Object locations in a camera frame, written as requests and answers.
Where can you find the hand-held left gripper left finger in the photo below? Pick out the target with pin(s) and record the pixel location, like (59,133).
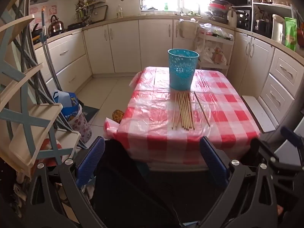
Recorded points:
(91,156)

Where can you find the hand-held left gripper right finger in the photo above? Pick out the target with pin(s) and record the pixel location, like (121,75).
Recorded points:
(213,156)

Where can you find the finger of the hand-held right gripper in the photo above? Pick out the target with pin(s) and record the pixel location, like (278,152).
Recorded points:
(289,135)
(263,148)

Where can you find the row of wooden chopsticks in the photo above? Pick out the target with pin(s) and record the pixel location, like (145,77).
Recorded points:
(184,111)

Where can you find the teal perforated plastic basket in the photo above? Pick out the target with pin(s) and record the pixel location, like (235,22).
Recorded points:
(181,71)

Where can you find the floral trash bin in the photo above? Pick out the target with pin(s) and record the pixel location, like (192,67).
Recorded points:
(82,128)

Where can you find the white bench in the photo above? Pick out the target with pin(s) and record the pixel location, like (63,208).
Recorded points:
(258,114)

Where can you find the dark floor mat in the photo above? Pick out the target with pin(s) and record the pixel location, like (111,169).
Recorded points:
(91,111)

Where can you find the yellow patterned slipper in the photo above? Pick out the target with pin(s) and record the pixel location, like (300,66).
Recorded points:
(118,116)

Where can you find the dark cloth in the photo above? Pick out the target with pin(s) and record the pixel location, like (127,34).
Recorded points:
(133,190)

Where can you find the blue plastic bag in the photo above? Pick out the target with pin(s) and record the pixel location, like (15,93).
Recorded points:
(66,102)

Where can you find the red checkered plastic tablecloth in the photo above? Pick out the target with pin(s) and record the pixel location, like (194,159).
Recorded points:
(152,114)

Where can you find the green packet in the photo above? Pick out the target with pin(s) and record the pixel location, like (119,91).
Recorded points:
(291,33)

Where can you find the white thermos jug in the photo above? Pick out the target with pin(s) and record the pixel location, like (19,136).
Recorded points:
(277,29)

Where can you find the black pot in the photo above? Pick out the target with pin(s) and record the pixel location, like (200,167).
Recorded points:
(262,26)

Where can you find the cream kitchen base cabinets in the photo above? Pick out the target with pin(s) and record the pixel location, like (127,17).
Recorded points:
(125,45)

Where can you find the white trolley cart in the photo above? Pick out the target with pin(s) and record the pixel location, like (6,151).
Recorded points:
(198,40)

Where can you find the black toaster oven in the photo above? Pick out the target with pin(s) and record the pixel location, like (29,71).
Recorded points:
(243,19)

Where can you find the grey metal pole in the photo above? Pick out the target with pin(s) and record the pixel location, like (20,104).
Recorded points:
(45,40)

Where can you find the clear plastic bag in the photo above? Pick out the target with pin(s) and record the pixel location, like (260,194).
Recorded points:
(213,29)

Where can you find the small white jug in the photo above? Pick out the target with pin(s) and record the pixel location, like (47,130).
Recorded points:
(232,19)

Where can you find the white hanging bin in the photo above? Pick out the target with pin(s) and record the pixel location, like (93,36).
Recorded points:
(187,29)

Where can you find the black gas stove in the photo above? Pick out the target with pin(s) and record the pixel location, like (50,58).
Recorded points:
(73,26)

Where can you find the steel kettle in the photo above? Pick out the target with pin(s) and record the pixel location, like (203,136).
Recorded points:
(56,26)

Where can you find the black wok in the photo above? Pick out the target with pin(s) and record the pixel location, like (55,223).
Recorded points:
(36,32)

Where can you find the dish rack with bowls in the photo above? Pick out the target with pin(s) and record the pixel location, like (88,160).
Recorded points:
(217,7)

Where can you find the clear plastic bottle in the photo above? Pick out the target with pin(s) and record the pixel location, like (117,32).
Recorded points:
(119,12)

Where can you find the green bottle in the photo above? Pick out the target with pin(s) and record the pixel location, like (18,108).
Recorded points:
(166,6)

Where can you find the chrome faucet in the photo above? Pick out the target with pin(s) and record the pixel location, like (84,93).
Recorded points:
(180,2)

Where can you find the wall spice rack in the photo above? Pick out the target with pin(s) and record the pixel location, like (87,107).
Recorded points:
(90,3)

